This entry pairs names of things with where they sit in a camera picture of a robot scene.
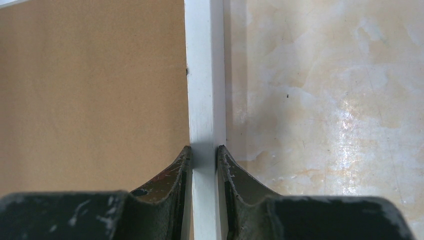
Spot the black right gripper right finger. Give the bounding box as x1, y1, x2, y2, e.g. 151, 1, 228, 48
216, 145, 414, 240

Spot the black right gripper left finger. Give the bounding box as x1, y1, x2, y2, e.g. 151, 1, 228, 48
0, 146, 192, 240

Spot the white picture frame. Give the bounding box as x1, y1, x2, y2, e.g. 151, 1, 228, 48
0, 0, 229, 240

